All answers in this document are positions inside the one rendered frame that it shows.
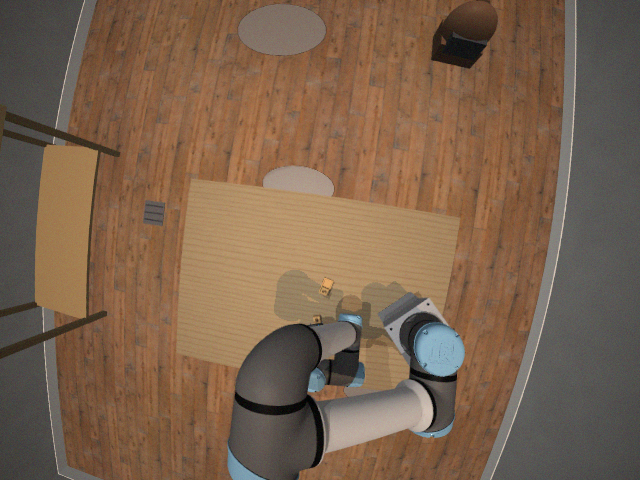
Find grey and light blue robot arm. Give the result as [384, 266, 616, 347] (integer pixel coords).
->
[227, 313, 465, 480]

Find tan wooden tray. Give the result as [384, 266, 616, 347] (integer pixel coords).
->
[318, 277, 333, 293]

